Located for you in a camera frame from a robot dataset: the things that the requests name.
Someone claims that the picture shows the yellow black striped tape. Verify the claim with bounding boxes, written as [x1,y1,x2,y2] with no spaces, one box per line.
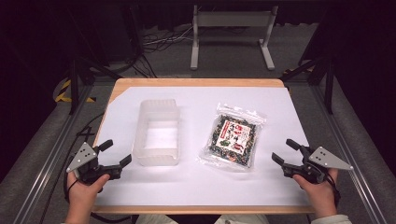
[54,78,96,104]

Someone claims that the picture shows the person's right hand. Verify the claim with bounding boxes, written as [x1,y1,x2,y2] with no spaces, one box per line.
[291,167,340,218]

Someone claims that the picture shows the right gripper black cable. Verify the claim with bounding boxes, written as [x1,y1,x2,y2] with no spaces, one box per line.
[324,170,342,207]

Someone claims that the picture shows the translucent plastic container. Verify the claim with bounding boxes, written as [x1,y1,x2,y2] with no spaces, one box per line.
[132,98,182,167]

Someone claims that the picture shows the bundle of floor cables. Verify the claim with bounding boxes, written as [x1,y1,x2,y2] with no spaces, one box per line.
[142,25,194,53]

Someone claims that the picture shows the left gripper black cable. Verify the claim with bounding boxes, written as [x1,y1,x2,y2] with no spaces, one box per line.
[38,112,132,224]

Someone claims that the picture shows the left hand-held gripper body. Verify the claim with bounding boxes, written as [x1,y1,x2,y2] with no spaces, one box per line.
[65,142,123,186]

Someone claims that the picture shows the clear snack packet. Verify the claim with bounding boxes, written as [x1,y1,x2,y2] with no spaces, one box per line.
[196,102,268,173]

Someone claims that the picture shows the white metal stand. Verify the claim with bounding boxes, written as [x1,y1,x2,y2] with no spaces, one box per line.
[190,4,279,72]

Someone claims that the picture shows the aluminium rail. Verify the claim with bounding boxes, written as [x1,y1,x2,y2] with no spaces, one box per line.
[310,83,389,224]
[11,83,95,224]

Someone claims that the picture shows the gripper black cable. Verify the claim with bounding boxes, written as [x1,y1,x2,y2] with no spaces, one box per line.
[324,170,342,207]
[38,112,132,224]

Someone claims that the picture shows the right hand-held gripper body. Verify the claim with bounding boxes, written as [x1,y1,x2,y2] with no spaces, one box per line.
[280,146,355,185]

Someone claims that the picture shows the white paper sheet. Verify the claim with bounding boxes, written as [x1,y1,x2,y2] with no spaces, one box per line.
[94,86,313,207]

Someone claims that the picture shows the person's light pants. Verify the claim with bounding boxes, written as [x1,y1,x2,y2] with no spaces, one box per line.
[134,213,271,224]

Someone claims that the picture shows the person's left hand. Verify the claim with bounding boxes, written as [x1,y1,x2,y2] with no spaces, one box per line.
[66,171,112,217]

